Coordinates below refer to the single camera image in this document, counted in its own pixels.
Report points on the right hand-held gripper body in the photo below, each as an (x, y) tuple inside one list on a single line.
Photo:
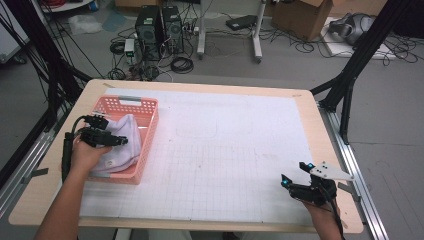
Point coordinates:
[(316, 195)]

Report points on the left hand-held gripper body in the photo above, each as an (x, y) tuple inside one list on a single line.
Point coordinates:
[(95, 138)]

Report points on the lavender cat-print cloth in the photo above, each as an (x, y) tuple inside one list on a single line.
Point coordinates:
[(123, 146)]

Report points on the pink plastic basket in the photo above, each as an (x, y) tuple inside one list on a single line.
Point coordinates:
[(133, 178)]

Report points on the person's left hand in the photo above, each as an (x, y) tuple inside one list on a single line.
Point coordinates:
[(83, 158)]

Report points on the person's right hand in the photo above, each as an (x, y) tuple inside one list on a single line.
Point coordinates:
[(325, 218)]

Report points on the white grid mat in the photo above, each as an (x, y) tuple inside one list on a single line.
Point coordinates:
[(216, 150)]

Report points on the small white device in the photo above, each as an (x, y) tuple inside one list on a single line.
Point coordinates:
[(129, 45)]

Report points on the black computer tower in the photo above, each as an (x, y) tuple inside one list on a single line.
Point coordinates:
[(172, 30), (148, 33)]

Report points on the person's legs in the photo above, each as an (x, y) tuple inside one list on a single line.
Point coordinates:
[(186, 236)]

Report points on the clear plastic bag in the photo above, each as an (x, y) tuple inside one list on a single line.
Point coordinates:
[(83, 24)]

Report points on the teal paper sheet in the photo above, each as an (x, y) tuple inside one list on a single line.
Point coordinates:
[(115, 20)]

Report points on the white floor board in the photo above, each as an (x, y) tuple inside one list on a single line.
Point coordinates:
[(336, 50)]

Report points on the round white table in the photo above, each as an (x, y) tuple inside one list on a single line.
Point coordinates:
[(66, 6)]

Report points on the white-legged desk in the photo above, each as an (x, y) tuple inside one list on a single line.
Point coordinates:
[(201, 33)]

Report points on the open cardboard box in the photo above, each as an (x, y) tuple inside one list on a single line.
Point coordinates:
[(300, 20)]

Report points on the black flat device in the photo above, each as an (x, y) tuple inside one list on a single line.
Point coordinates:
[(241, 22)]

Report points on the large cardboard box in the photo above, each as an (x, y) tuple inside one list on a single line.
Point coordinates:
[(360, 6)]

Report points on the grey metal bracket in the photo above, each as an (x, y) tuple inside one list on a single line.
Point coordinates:
[(36, 173), (351, 193)]

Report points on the aluminium rail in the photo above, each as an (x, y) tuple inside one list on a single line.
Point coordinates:
[(353, 150), (30, 153)]

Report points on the black frame post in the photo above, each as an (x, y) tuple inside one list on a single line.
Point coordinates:
[(40, 43), (366, 43)]

